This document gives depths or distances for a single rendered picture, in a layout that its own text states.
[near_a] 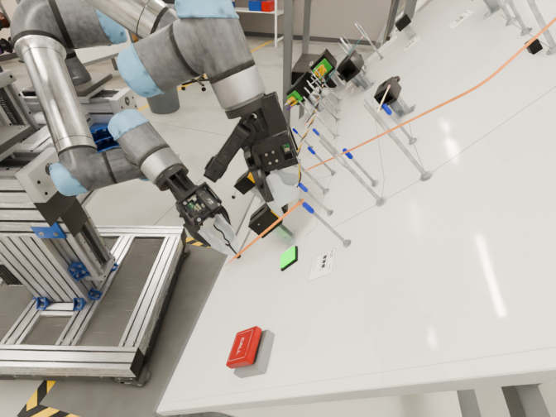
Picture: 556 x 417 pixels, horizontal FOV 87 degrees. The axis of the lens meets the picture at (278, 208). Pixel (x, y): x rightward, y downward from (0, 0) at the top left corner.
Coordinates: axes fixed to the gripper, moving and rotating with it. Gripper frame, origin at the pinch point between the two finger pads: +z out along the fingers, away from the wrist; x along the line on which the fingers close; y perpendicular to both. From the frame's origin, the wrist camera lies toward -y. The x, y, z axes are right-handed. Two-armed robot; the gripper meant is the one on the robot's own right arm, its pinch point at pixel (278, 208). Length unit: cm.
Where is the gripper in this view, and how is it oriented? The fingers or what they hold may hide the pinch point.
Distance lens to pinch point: 55.7
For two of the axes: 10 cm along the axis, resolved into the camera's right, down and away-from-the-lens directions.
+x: 0.6, -5.1, 8.6
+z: 3.6, 8.1, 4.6
